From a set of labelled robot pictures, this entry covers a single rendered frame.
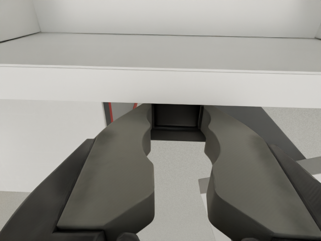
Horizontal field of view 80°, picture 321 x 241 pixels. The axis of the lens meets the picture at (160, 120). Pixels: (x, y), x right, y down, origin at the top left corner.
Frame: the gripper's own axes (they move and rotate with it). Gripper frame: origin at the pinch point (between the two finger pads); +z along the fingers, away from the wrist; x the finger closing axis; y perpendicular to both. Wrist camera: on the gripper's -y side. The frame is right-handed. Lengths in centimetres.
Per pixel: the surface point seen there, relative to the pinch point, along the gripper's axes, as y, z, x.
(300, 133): 65, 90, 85
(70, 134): 13.3, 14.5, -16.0
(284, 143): 24.1, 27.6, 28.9
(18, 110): 9.1, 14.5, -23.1
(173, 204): 141, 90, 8
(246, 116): 25, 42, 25
